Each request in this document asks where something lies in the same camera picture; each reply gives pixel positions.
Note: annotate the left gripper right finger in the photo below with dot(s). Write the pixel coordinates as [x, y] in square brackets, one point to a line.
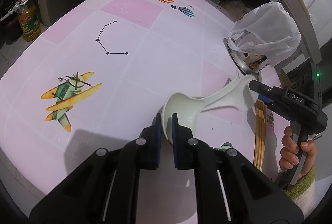
[229, 188]

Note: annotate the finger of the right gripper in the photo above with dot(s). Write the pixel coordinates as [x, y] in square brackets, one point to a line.
[266, 100]
[259, 88]

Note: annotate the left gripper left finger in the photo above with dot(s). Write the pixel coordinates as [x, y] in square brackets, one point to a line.
[104, 188]

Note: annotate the wooden chopstick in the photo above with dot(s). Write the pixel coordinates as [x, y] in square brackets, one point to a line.
[261, 124]
[257, 149]
[259, 134]
[263, 138]

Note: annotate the person right hand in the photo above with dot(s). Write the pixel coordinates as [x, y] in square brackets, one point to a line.
[289, 153]

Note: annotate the steel utensil holder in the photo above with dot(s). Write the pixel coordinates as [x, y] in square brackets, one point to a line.
[248, 64]

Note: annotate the white plastic bag cover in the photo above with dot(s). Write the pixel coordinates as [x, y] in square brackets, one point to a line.
[267, 30]

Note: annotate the cooking oil bottle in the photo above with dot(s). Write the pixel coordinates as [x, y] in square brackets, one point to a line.
[28, 19]

